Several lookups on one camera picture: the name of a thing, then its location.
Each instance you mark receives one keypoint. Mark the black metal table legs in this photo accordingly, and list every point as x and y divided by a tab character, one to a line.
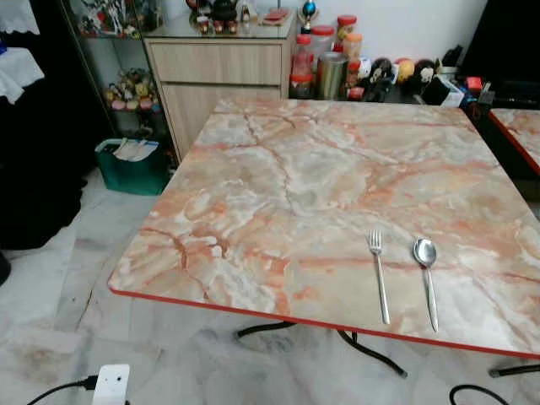
515	369

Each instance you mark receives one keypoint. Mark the clear jar red lid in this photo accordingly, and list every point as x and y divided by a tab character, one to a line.
323	42

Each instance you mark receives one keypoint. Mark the short red jar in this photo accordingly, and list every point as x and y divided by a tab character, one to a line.
301	87

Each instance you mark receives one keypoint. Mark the tall red jar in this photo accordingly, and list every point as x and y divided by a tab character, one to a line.
303	57

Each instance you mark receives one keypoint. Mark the red lid snack jar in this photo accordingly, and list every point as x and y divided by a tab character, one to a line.
346	23

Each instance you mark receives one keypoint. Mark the black hanging cloth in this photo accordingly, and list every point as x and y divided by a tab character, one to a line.
42	169

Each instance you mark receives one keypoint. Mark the yellow round toy figure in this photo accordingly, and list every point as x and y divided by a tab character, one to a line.
406	69

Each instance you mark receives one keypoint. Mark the white cloth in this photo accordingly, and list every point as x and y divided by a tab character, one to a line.
18	76
17	15

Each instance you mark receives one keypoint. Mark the black box white label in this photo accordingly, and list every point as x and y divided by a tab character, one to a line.
440	91

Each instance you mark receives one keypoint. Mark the silver metal fork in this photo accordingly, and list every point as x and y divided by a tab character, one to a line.
376	240

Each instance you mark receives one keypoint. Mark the silver metal spoon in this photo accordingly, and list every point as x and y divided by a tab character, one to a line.
424	251

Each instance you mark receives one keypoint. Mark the green plastic bin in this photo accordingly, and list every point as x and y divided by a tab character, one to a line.
126	177

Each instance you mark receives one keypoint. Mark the small colourful dolls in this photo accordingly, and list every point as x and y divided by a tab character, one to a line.
131	93

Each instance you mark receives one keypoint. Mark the blue globe trophy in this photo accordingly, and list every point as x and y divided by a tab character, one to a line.
309	10

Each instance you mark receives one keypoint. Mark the glass display cabinet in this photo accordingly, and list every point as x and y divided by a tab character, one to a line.
126	51

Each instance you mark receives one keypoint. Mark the black television stand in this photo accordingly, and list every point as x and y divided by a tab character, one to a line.
519	94

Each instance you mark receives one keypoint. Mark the light wooden cabinet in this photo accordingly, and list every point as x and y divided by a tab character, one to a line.
215	63

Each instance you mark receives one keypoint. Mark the small red jar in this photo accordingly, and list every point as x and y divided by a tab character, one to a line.
354	74

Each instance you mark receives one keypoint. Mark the white paper bundle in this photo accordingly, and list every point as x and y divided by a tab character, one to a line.
135	149

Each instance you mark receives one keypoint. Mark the model robot figures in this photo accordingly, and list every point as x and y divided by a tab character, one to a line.
110	17

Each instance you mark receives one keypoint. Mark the orange lid jar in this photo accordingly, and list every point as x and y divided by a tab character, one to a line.
353	46

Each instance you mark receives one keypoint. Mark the flat red tray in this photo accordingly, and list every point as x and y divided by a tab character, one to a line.
275	17

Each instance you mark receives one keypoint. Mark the small red box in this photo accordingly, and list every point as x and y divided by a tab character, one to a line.
474	84

